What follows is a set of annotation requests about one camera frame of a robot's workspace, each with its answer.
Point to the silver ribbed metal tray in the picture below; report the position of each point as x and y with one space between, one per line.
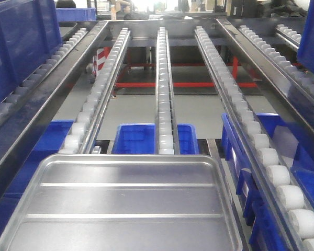
124 202

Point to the centre white roller track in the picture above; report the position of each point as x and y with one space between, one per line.
166 132

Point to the blue bin below centre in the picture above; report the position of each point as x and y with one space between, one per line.
138 138

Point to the left-centre white roller track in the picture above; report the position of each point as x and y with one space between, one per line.
84 131

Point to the distant blue crate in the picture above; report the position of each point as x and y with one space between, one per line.
76 14

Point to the blue bin lower right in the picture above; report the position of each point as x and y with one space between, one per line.
264 234

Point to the far left roller track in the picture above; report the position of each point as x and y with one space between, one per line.
34 79

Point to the large blue crate left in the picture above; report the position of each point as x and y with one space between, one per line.
29 34

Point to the far right roller track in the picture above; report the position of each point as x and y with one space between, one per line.
299 77

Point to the right-centre white roller track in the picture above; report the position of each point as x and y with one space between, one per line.
286 200

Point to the blue bin lower left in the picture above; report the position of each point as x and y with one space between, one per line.
48 144

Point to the red floor frame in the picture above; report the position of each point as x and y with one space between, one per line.
235 64

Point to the left steel divider rail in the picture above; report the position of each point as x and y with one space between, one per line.
20 132

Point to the steel divider rail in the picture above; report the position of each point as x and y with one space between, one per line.
286 96
20 132

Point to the right steel divider rail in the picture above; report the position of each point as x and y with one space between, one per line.
286 96

